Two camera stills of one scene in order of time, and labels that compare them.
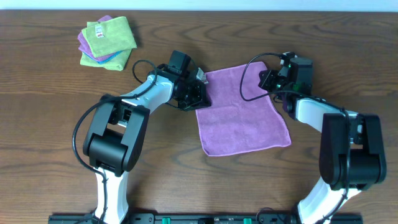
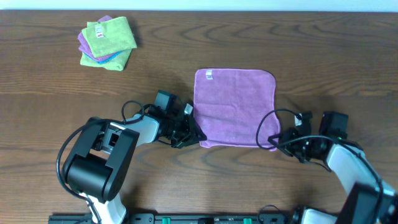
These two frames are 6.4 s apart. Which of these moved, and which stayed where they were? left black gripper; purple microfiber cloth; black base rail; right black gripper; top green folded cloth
Moved: right black gripper; left black gripper; purple microfiber cloth
Stayed: top green folded cloth; black base rail
